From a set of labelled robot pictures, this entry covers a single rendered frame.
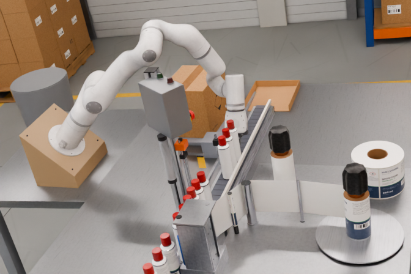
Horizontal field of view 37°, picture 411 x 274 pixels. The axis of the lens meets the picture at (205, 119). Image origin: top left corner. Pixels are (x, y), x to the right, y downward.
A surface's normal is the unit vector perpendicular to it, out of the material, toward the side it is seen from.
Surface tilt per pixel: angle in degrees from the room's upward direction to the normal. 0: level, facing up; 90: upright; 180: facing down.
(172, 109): 90
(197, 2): 90
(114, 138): 0
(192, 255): 90
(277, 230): 0
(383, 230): 0
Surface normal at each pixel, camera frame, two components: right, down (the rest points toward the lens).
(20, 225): -0.17, -0.87
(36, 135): 0.52, -0.63
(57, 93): 0.73, 0.26
